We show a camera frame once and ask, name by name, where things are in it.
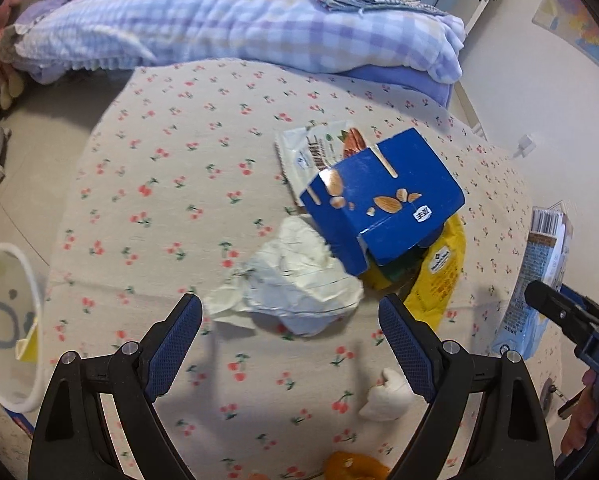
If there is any yellow snack bag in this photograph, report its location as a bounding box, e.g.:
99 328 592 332
403 214 467 330

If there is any orange peel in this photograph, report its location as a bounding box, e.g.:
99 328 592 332
323 451 389 480

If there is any yellow green sponge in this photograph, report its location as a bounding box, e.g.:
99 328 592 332
381 246 426 282

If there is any blue almond carton box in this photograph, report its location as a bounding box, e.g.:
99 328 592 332
301 128 465 276

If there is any white paper wrapper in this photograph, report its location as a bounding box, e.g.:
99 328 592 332
203 216 363 337

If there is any white snack bag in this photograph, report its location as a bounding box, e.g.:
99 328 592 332
275 120 369 206

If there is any white patterned trash bin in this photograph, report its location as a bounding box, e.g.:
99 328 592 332
0 243 44 413

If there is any person's right hand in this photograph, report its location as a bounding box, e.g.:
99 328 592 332
560 370 599 455

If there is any crumpled white tissue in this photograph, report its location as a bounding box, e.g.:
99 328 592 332
359 367 415 422

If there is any blue plaid quilt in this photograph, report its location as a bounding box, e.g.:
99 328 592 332
1 0 465 84

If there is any white wall socket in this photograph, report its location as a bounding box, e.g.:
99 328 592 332
512 134 537 158

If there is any wall map poster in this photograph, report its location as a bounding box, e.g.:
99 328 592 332
531 0 599 67

